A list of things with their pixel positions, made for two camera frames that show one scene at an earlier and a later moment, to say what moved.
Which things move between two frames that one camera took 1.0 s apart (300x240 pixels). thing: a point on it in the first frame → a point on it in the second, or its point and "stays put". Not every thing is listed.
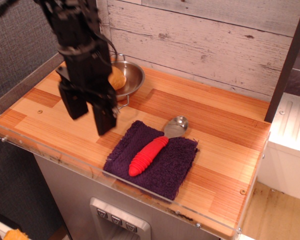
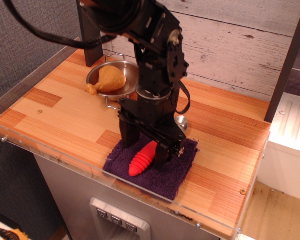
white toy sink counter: x=285 y=166 stays put
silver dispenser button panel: x=114 y=223 stays put
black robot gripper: x=87 y=74 → x=157 y=118
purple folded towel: x=165 y=173 stays put
